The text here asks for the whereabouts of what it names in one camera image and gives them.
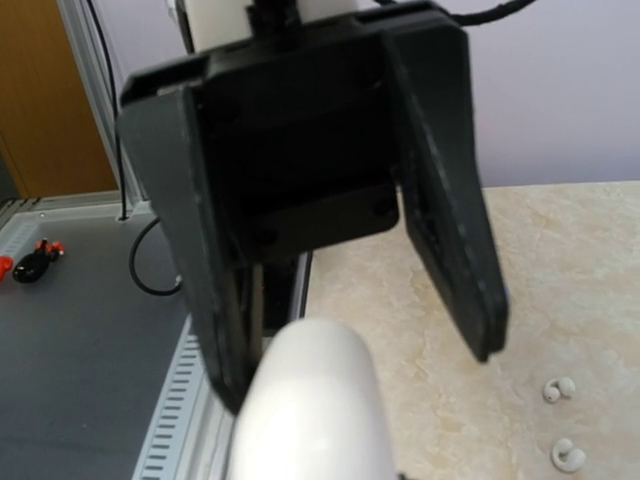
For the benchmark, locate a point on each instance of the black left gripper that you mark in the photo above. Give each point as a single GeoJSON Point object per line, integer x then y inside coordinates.
{"type": "Point", "coordinates": [262, 150]}

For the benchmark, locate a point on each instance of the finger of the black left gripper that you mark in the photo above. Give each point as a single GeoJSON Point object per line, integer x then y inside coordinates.
{"type": "Point", "coordinates": [443, 204]}

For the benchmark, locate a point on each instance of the white earbud charging case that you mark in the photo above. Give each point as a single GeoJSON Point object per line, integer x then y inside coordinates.
{"type": "Point", "coordinates": [314, 410]}

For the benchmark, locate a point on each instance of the white earbud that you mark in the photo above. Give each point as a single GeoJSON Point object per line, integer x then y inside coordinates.
{"type": "Point", "coordinates": [558, 388]}
{"type": "Point", "coordinates": [566, 457]}

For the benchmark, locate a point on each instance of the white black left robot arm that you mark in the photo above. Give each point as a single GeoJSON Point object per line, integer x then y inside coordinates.
{"type": "Point", "coordinates": [240, 20]}

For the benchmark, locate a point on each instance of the wooden door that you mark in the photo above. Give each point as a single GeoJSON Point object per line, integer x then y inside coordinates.
{"type": "Point", "coordinates": [50, 143]}

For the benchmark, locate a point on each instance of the black red tool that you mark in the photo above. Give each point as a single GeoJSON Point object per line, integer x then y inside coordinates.
{"type": "Point", "coordinates": [32, 267]}

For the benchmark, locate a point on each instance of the aluminium corner post left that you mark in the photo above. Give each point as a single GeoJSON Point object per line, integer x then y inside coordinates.
{"type": "Point", "coordinates": [100, 77]}

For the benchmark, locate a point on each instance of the aluminium front rail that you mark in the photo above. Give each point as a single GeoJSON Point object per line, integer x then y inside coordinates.
{"type": "Point", "coordinates": [190, 432]}

